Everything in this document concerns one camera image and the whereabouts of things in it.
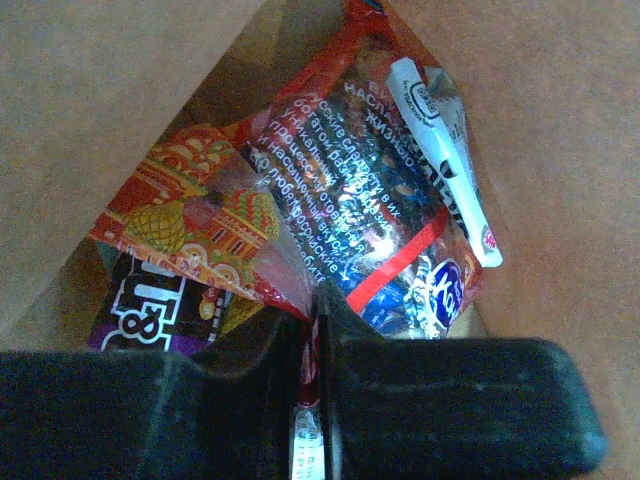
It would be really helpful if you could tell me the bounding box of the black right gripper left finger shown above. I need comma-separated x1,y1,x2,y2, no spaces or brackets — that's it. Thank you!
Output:
1,312,301,479

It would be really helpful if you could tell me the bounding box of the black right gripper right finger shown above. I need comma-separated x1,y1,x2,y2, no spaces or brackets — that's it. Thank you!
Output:
314,281,609,479

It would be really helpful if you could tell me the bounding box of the red candy assortment bag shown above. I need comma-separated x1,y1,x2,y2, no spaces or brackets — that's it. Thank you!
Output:
87,0,504,480

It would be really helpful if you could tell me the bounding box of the red paper bag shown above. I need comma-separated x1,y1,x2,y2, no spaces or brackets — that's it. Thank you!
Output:
1,1,639,479

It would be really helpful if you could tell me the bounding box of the purple M&M's packet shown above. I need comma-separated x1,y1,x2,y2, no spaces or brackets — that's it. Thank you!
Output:
87,252,266,357

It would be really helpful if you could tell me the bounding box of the white wrapped snack bar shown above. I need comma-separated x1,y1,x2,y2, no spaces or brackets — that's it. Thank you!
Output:
386,57,503,268

